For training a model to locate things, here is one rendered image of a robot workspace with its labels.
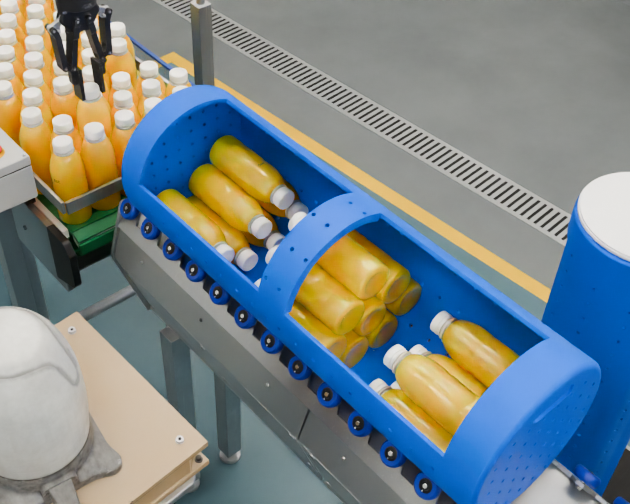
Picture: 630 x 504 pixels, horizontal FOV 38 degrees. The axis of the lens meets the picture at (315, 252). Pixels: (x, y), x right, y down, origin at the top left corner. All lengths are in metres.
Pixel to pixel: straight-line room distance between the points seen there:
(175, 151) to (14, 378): 0.75
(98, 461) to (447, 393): 0.50
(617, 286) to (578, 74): 2.54
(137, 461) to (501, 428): 0.51
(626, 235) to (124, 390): 0.97
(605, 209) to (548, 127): 2.05
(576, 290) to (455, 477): 0.69
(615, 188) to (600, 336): 0.30
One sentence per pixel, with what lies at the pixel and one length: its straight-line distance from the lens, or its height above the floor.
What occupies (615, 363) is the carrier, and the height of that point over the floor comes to 0.76.
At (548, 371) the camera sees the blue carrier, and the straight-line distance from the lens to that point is 1.26.
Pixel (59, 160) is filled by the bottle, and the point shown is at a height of 1.06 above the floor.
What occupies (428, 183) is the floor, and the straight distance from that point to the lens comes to 3.48.
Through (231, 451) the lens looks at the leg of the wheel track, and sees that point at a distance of 2.55.
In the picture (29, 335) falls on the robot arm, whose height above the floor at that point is 1.33.
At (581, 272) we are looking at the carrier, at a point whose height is 0.94.
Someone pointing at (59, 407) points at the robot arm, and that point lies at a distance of 1.18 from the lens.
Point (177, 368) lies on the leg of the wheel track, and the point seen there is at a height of 0.53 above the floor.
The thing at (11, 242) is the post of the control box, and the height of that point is 0.85.
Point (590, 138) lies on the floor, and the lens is 3.89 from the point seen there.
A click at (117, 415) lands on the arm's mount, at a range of 1.39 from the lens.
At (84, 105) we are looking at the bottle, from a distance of 1.90.
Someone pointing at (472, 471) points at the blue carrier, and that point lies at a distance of 1.27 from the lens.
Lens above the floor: 2.18
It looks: 44 degrees down
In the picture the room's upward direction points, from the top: 3 degrees clockwise
